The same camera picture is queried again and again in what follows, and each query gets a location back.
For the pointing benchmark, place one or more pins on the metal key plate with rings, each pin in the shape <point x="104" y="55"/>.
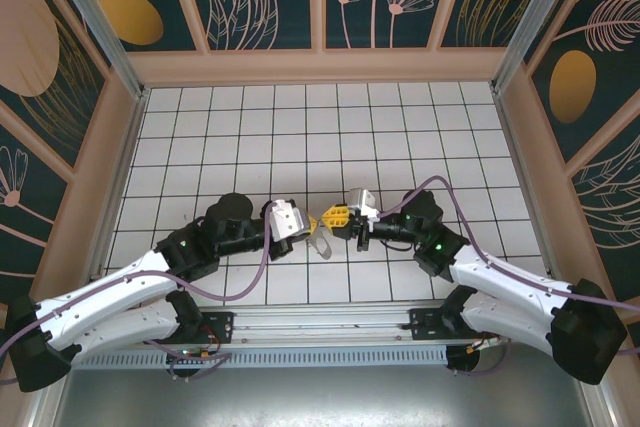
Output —
<point x="324" y="249"/>

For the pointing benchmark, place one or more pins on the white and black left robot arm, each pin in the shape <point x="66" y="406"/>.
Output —
<point x="110" y="282"/>

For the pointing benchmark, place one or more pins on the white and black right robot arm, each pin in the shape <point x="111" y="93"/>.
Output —
<point x="510" y="277"/>

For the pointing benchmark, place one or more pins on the grey metal sheet panel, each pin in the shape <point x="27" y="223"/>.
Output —
<point x="325" y="397"/>

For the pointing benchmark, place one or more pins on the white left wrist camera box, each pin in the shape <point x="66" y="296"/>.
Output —
<point x="287" y="222"/>

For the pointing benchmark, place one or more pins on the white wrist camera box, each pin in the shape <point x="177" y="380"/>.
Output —
<point x="287" y="222"/>
<point x="362" y="202"/>

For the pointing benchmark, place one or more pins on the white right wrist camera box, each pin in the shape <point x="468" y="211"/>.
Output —
<point x="362" y="202"/>

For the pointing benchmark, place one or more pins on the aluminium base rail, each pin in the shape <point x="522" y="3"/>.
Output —
<point x="320" y="319"/>

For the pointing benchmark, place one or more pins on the aluminium frame post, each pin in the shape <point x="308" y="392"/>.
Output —
<point x="106" y="32"/>
<point x="533" y="22"/>

